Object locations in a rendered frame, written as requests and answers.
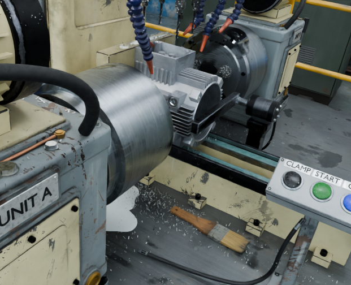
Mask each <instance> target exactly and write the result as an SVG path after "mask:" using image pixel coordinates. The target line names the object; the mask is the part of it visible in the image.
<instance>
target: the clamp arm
mask: <svg viewBox="0 0 351 285"><path fill-rule="evenodd" d="M238 97H239V98H240V93H237V92H233V93H232V94H230V95H229V96H228V97H226V98H225V99H223V100H220V102H219V103H218V104H216V105H215V106H213V107H212V108H211V109H209V110H208V111H207V112H205V113H203V114H202V115H201V116H199V117H198V118H197V119H193V120H192V125H191V129H190V132H191V133H193V134H196V135H197V134H199V133H200V132H201V131H203V130H204V129H205V128H206V127H208V126H209V125H210V124H211V123H213V122H214V121H216V120H217V119H218V118H219V117H221V116H222V115H223V114H224V113H226V112H227V111H228V110H229V109H231V108H232V107H234V105H238V102H237V101H236V100H239V98H238ZM236 103H237V104H236Z"/></svg>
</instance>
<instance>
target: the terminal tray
mask: <svg viewBox="0 0 351 285"><path fill-rule="evenodd" d="M152 43H153V44H154V46H153V47H151V49H152V54H153V59H152V63H153V74H150V71H149V68H148V65H147V63H146V61H145V60H144V59H143V53H142V50H141V48H140V46H137V47H135V61H134V63H135V66H134V68H136V69H138V70H139V71H141V72H142V73H144V74H145V75H146V76H147V77H148V78H151V80H152V81H153V80H155V82H158V81H160V84H161V83H164V85H166V84H168V86H169V87H170V86H171V85H174V84H175V82H176V76H177V75H179V73H181V71H183V70H184V69H186V68H193V66H194V59H195V54H196V51H194V50H189V49H186V48H183V47H179V46H175V45H171V44H168V43H165V42H161V41H157V40H156V41H153V42H152Z"/></svg>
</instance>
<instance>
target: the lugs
mask: <svg viewBox="0 0 351 285"><path fill-rule="evenodd" d="M218 84H219V85H220V88H221V87H222V85H223V79H222V78H221V77H218ZM201 97H202V93H201V91H200V90H196V89H192V91H191V93H190V95H189V99H190V100H191V101H193V102H196V103H199V101H200V99H201ZM215 125H216V122H214V124H213V126H212V128H211V131H212V130H213V129H214V127H215ZM194 142H195V140H194V139H193V138H191V137H184V139H183V144H184V145H186V146H188V147H191V148H192V146H193V144H194Z"/></svg>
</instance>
